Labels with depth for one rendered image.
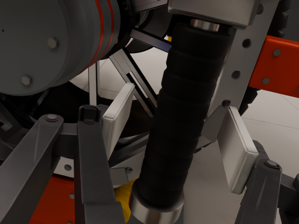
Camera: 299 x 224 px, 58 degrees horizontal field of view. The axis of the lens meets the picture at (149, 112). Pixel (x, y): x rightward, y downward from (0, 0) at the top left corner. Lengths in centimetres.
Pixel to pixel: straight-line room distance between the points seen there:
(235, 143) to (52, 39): 18
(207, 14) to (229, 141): 8
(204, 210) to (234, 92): 108
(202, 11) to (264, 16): 24
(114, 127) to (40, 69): 14
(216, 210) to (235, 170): 130
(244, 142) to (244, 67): 24
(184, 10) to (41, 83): 17
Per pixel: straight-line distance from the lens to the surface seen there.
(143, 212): 22
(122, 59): 51
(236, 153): 17
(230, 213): 149
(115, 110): 16
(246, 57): 40
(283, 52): 41
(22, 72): 29
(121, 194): 56
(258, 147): 19
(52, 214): 58
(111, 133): 16
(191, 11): 16
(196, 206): 144
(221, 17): 16
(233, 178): 17
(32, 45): 28
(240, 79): 41
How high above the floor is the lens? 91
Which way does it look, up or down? 24 degrees down
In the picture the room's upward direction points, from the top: 13 degrees clockwise
